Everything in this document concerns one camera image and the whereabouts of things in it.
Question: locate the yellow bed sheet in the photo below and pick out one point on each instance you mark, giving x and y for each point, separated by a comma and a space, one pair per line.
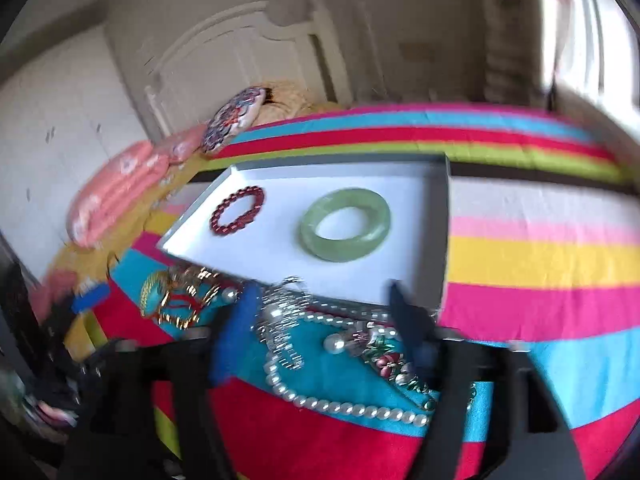
160, 195

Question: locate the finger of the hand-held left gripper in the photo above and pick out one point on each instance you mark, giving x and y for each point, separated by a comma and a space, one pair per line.
92, 297

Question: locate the white jewelry box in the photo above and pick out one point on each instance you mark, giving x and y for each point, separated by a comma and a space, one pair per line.
280, 260

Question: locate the white wardrobe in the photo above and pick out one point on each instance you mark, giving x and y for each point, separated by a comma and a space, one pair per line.
55, 125

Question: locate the patterned grey curtain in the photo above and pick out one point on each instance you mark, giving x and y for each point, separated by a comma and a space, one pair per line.
515, 35

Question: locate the striped colourful blanket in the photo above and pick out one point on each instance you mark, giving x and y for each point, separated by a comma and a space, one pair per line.
525, 260

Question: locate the beige crumpled blanket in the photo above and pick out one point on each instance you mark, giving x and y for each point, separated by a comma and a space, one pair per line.
295, 102

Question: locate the folded pink floral quilt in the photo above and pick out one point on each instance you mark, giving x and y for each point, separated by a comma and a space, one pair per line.
115, 185

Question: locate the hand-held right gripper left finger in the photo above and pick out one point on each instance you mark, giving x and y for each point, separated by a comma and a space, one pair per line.
235, 332

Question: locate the white bed headboard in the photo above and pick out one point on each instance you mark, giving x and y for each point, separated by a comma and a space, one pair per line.
240, 55

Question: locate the round patterned cushion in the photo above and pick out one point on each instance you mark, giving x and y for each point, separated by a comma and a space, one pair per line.
232, 120

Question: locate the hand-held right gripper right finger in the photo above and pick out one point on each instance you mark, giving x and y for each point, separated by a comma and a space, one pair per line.
411, 320

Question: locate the pink floral pillow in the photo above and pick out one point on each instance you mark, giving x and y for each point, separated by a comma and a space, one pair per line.
185, 141

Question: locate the white sheer curtain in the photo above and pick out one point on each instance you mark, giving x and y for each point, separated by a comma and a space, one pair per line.
580, 25

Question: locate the large pearl brooch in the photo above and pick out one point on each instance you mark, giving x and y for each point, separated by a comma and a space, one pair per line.
334, 344

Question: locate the green jade bangle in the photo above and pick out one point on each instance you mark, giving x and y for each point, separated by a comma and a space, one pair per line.
312, 240

